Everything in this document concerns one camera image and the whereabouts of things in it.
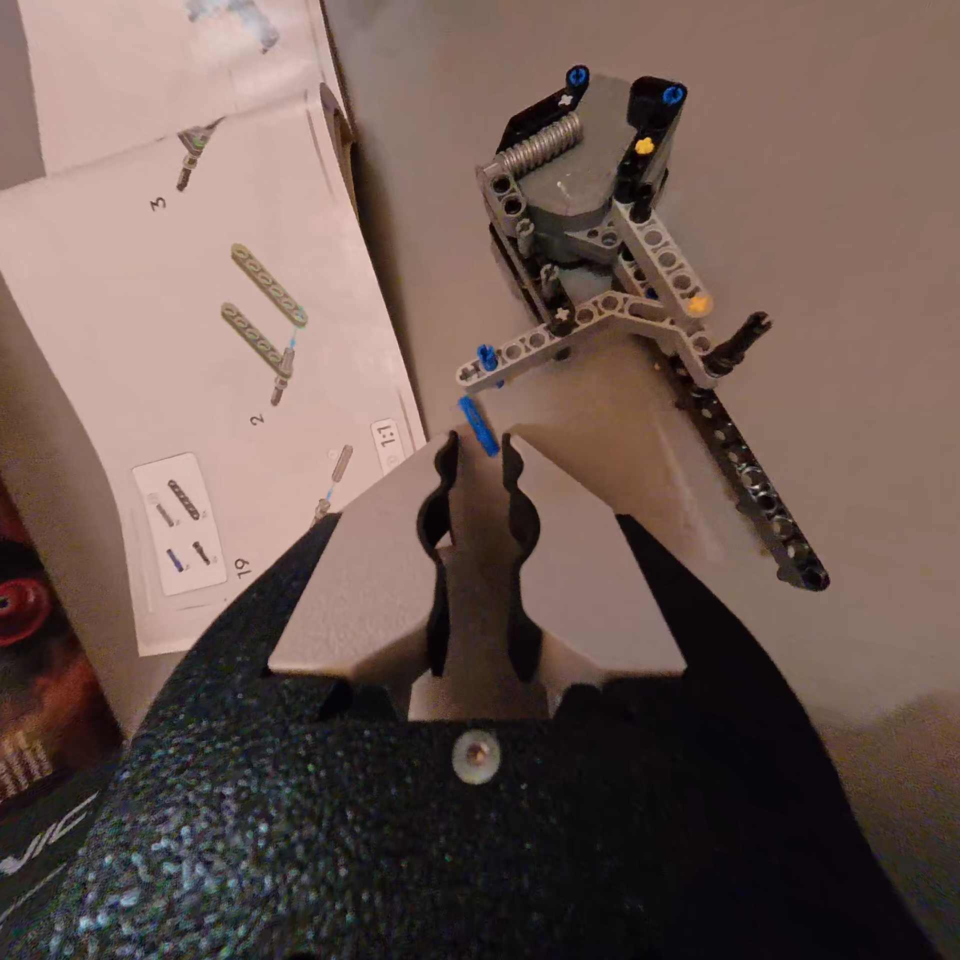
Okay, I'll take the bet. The toy truck cardboard box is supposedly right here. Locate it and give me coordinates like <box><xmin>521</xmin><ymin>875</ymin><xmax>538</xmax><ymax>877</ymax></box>
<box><xmin>0</xmin><ymin>472</ymin><xmax>126</xmax><ymax>909</ymax></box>

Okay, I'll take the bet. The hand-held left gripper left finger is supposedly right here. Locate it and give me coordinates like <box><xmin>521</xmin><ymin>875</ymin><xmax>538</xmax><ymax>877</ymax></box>
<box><xmin>267</xmin><ymin>431</ymin><xmax>460</xmax><ymax>687</ymax></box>

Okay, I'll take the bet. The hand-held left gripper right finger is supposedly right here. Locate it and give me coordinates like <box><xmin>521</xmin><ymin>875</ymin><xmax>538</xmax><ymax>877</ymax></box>
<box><xmin>501</xmin><ymin>431</ymin><xmax>687</xmax><ymax>695</ymax></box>

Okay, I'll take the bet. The grey desk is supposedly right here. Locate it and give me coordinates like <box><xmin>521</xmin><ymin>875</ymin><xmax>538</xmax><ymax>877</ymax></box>
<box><xmin>0</xmin><ymin>0</ymin><xmax>960</xmax><ymax>960</ymax></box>

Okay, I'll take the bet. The small blue toy pin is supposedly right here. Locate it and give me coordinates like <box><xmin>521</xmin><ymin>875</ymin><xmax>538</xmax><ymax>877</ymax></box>
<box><xmin>457</xmin><ymin>396</ymin><xmax>501</xmax><ymax>457</ymax></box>

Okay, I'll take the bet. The white instruction booklet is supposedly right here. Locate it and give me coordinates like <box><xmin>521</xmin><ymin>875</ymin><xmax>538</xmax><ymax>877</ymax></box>
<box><xmin>0</xmin><ymin>0</ymin><xmax>429</xmax><ymax>658</ymax></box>

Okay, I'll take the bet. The grey black toy brick assembly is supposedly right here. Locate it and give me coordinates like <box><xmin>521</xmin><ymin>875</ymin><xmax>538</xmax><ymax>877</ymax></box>
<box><xmin>456</xmin><ymin>63</ymin><xmax>831</xmax><ymax>594</ymax></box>

